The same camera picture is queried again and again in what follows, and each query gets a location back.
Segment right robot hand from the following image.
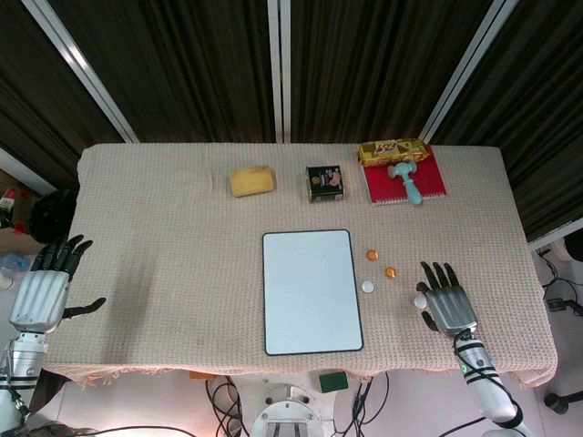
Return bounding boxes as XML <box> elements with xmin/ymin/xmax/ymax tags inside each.
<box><xmin>415</xmin><ymin>260</ymin><xmax>479</xmax><ymax>339</ymax></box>

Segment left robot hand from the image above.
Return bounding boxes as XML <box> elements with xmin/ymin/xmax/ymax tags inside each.
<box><xmin>8</xmin><ymin>234</ymin><xmax>107</xmax><ymax>336</ymax></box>

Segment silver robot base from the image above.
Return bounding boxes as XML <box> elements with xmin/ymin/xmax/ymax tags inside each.
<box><xmin>248</xmin><ymin>376</ymin><xmax>341</xmax><ymax>437</ymax></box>

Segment clear plastic bottle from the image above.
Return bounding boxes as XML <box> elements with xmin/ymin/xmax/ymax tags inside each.
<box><xmin>0</xmin><ymin>253</ymin><xmax>29</xmax><ymax>275</ymax></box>

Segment cardboard box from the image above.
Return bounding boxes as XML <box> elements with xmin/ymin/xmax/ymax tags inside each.
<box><xmin>0</xmin><ymin>168</ymin><xmax>51</xmax><ymax>257</ymax></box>

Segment black bag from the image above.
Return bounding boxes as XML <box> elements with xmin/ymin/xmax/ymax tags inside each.
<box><xmin>27</xmin><ymin>188</ymin><xmax>79</xmax><ymax>247</ymax></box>

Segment light blue toy hammer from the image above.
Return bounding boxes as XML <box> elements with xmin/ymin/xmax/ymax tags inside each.
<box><xmin>386</xmin><ymin>160</ymin><xmax>424</xmax><ymax>207</ymax></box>

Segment beige waffle tablecloth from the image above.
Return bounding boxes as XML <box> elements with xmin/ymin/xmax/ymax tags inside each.
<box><xmin>40</xmin><ymin>141</ymin><xmax>559</xmax><ymax>392</ymax></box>

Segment green block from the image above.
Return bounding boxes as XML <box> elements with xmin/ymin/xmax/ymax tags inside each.
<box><xmin>318</xmin><ymin>371</ymin><xmax>350</xmax><ymax>394</ymax></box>

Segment white magnetic board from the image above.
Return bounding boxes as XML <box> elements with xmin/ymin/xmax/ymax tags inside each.
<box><xmin>261</xmin><ymin>229</ymin><xmax>365</xmax><ymax>357</ymax></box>

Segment red spiral notebook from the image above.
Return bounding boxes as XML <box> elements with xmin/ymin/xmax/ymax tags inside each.
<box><xmin>362</xmin><ymin>145</ymin><xmax>448</xmax><ymax>207</ymax></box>

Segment black stand foot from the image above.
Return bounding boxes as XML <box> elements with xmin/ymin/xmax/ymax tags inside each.
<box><xmin>544</xmin><ymin>391</ymin><xmax>583</xmax><ymax>415</ymax></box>

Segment golden biscuit pack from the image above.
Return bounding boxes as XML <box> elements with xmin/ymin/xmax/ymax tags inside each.
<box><xmin>356</xmin><ymin>137</ymin><xmax>433</xmax><ymax>167</ymax></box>

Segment small dark box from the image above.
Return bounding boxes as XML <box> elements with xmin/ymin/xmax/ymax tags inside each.
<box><xmin>304</xmin><ymin>164</ymin><xmax>346</xmax><ymax>204</ymax></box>

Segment black pleated curtain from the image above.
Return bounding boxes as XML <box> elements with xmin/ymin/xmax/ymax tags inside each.
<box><xmin>47</xmin><ymin>0</ymin><xmax>277</xmax><ymax>144</ymax></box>
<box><xmin>0</xmin><ymin>0</ymin><xmax>127</xmax><ymax>183</ymax></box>
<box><xmin>431</xmin><ymin>0</ymin><xmax>583</xmax><ymax>242</ymax></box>
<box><xmin>290</xmin><ymin>0</ymin><xmax>496</xmax><ymax>144</ymax></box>

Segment yellow sponge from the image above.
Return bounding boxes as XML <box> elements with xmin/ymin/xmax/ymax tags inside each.
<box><xmin>228</xmin><ymin>165</ymin><xmax>279</xmax><ymax>198</ymax></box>

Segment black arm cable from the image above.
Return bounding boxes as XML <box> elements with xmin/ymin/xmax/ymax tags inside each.
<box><xmin>453</xmin><ymin>327</ymin><xmax>524</xmax><ymax>428</ymax></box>

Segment black device with cables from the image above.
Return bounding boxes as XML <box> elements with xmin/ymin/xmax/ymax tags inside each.
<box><xmin>539</xmin><ymin>248</ymin><xmax>583</xmax><ymax>318</ymax></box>

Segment black floor cables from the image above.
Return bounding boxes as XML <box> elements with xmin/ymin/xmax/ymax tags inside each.
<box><xmin>81</xmin><ymin>375</ymin><xmax>393</xmax><ymax>437</ymax></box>

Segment aluminium frame post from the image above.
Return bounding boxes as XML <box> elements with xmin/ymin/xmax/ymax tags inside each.
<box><xmin>21</xmin><ymin>0</ymin><xmax>138</xmax><ymax>143</ymax></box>
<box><xmin>419</xmin><ymin>0</ymin><xmax>507</xmax><ymax>143</ymax></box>
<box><xmin>266</xmin><ymin>0</ymin><xmax>292</xmax><ymax>143</ymax></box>

